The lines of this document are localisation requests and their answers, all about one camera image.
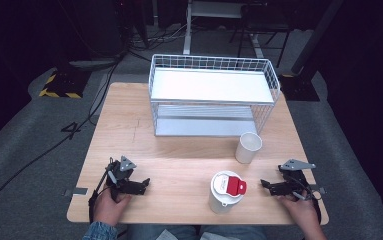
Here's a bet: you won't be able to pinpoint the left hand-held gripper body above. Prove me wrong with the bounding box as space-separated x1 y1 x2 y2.
104 155 138 201

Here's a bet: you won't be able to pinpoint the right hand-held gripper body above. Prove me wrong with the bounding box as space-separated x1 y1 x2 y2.
277 158 317 201

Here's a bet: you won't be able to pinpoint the white cup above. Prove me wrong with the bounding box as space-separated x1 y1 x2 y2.
234 131 264 165

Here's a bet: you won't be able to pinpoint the white tumbler with red lid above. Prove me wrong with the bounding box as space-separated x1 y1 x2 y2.
208 170 248 215

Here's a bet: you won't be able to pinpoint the white wire rack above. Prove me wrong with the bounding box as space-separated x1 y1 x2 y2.
147 53 282 139

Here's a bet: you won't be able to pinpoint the person's right hand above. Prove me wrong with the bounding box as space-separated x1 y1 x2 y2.
277 193 323 232

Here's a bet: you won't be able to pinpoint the person's left hand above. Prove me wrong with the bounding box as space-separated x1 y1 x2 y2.
93 187 133 228

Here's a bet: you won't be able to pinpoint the grey tape strip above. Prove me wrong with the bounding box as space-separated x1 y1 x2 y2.
62 187 89 197

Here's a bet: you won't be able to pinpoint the person's legs in jeans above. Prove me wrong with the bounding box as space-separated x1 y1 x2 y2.
125 224 268 240

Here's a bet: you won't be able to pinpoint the black floor plate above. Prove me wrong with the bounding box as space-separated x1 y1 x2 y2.
278 73 322 103

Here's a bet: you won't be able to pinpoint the black yellow striped base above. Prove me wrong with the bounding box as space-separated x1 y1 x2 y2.
38 68 92 100

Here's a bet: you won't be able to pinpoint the black chair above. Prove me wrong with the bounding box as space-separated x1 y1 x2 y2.
228 3 295 68

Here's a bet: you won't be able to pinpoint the white desk leg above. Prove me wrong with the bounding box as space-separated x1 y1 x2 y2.
182 0 195 56

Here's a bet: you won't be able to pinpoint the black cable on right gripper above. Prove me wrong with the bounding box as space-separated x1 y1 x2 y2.
290 174 323 203

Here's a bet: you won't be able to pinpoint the long black floor cable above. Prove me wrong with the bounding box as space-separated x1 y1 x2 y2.
0 56 122 239

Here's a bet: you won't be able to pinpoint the black slanted post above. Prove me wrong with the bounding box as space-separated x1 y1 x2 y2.
290 0 345 76

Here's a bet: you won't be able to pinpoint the bundle of floor cables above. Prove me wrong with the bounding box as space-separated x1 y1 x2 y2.
127 23 200 51

